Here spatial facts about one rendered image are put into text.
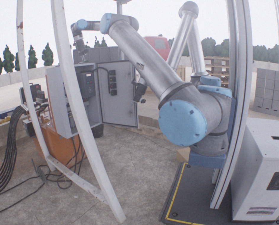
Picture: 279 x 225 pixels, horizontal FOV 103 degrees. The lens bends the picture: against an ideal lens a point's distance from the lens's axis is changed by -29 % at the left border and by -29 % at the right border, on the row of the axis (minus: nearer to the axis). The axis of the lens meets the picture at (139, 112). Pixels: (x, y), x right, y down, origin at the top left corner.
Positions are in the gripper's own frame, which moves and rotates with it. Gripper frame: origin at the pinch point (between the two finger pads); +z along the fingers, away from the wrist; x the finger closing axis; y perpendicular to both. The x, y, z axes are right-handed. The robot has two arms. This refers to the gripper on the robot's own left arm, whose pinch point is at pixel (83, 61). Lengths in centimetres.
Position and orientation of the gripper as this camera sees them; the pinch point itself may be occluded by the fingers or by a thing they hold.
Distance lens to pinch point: 149.1
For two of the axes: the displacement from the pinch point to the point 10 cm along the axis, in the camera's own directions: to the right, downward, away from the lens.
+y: 8.1, 0.7, -5.8
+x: 5.3, -4.9, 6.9
